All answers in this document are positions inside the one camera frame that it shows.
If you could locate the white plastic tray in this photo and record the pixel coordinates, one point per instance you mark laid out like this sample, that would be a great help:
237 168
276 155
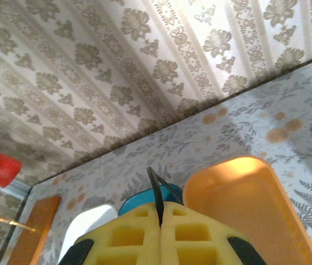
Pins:
89 223

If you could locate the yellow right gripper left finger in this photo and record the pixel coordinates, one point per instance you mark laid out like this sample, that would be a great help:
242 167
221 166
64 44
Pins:
133 240

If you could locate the orange plastic tray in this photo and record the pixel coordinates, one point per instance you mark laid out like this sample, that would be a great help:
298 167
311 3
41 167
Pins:
241 207

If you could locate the floral patterned tablecloth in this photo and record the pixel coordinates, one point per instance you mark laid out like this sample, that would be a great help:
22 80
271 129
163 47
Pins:
227 132

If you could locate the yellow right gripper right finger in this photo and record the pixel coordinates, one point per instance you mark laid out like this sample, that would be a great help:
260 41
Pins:
200 237

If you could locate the teal plastic tray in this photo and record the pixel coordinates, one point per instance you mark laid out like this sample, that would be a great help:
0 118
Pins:
133 203

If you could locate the aluminium extrusion frame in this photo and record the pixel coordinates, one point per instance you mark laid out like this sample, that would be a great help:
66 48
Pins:
20 190

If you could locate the orange wooden board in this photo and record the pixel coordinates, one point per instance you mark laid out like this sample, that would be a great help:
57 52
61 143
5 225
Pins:
37 229

